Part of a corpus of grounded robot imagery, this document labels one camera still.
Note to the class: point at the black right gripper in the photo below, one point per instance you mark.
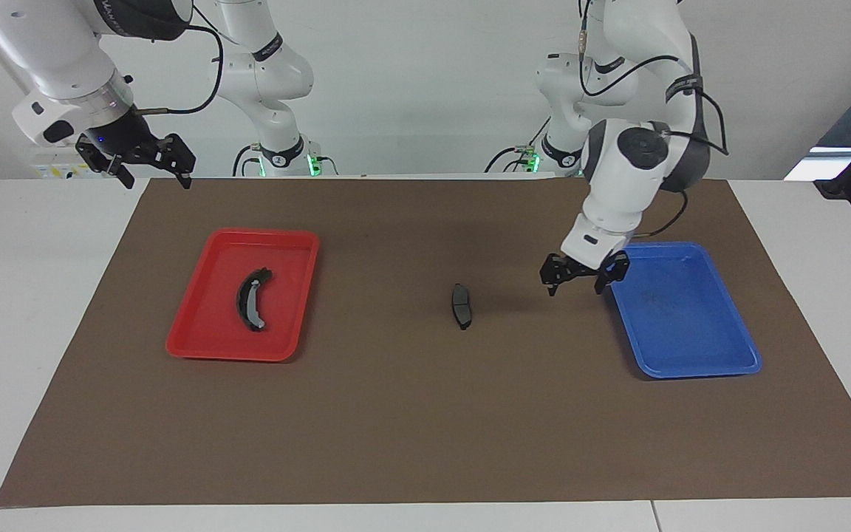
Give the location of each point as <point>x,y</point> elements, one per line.
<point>130,144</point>

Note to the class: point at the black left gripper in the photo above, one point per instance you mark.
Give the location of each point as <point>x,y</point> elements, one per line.
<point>580,272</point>

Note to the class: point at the dark brake pad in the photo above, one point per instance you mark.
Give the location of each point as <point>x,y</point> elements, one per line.
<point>462,307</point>

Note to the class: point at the curved brake shoe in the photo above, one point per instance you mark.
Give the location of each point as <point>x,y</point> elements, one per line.
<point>250,299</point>

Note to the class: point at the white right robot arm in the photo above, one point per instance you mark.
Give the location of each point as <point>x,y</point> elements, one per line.
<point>49,52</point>

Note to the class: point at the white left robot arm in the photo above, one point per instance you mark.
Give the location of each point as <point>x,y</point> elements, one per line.
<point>632,177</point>

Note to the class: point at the yellow labelled power strip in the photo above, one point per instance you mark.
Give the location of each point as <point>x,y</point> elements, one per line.
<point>56,170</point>

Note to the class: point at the blue plastic tray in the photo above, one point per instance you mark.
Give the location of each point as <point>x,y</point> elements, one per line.
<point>684,318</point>

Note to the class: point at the red plastic tray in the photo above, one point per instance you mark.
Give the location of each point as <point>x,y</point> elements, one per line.
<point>204,325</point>

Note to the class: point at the brown table mat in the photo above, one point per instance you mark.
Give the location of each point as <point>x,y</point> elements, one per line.
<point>396,414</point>

